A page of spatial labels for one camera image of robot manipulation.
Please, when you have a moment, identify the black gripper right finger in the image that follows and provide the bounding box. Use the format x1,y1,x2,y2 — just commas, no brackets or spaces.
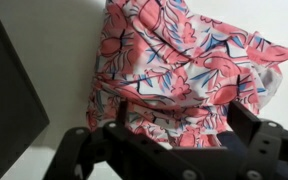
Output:
226,99,288,180

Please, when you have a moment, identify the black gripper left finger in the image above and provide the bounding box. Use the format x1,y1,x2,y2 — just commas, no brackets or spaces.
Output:
43,99,206,180

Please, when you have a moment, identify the pink and blue floral cloth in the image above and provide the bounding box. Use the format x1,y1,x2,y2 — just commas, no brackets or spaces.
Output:
85,0,288,150

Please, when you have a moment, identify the grey rectangular box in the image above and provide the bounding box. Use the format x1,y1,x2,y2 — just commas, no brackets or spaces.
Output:
0,0,51,180

